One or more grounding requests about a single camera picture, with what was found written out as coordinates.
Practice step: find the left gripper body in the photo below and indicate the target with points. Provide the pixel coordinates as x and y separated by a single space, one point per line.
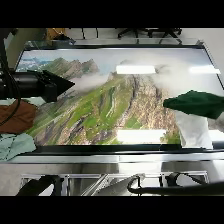
50 85

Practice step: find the green T-shirt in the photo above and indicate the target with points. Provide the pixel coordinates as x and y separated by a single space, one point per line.
196 102

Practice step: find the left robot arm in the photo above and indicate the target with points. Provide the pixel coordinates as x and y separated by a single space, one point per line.
23 85

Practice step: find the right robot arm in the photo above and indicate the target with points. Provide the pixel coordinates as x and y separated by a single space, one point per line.
186 190

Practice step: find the brown garment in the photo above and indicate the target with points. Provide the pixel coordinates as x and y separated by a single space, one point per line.
18 116

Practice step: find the pale green garment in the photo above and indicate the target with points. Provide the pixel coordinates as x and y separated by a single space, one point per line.
16 145

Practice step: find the black office chair base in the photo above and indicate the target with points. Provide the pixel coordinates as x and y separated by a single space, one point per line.
165 32
133 32

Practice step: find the white garment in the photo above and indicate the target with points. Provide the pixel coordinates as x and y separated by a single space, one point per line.
195 131

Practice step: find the silver frame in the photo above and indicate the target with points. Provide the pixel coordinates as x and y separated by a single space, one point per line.
100 160

